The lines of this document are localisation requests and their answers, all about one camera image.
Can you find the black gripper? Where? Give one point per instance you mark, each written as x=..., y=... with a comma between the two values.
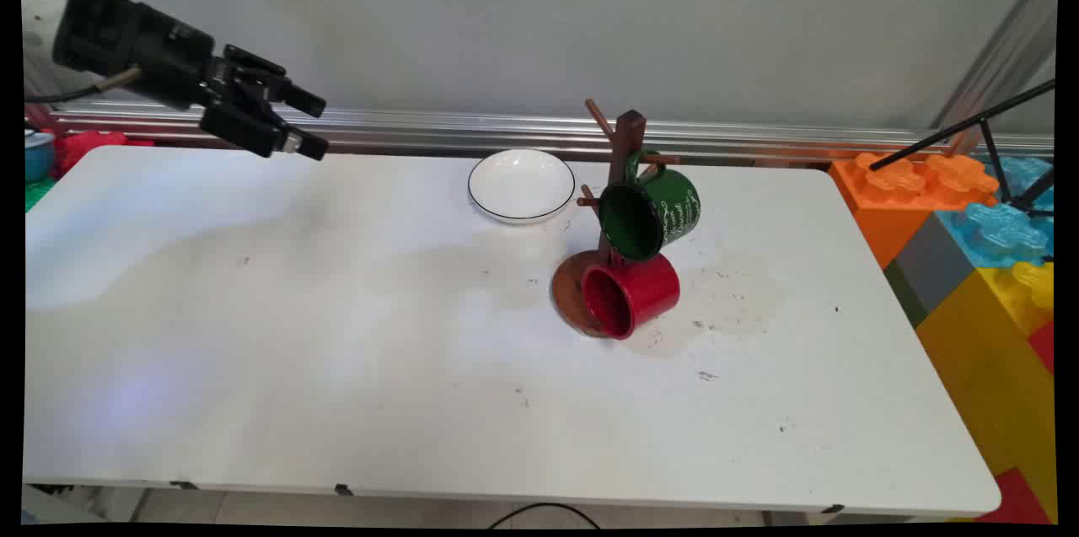
x=135, y=44

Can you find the green mug with white print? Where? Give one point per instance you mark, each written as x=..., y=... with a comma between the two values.
x=674, y=208

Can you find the blue cup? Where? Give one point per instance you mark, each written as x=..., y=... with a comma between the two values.
x=38, y=156

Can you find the green mat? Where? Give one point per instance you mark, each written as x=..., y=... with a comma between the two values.
x=37, y=196

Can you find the white plate with black rim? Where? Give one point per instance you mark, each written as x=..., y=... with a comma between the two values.
x=521, y=183

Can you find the brown wooden mug tree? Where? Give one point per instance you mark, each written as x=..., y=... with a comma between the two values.
x=628, y=136

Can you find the red mug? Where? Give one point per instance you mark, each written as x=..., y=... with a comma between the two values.
x=649, y=288

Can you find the orange studded foam block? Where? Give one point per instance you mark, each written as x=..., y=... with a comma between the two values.
x=893, y=217

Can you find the dark green foam block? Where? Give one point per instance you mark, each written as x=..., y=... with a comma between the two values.
x=904, y=292

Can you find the black tripod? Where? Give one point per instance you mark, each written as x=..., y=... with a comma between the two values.
x=944, y=132

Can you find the grey foam block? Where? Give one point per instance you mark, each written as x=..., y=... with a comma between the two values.
x=936, y=263

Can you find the blue studded foam block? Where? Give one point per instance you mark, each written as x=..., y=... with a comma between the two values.
x=995, y=238

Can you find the plain yellow foam block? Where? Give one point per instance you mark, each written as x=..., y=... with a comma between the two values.
x=986, y=419

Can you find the yellow studded foam block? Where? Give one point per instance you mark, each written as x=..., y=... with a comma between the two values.
x=1033, y=284

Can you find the small red foam block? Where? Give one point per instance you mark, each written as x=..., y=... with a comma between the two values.
x=1020, y=503

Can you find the aluminium frame rail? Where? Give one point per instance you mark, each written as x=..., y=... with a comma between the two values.
x=472, y=128

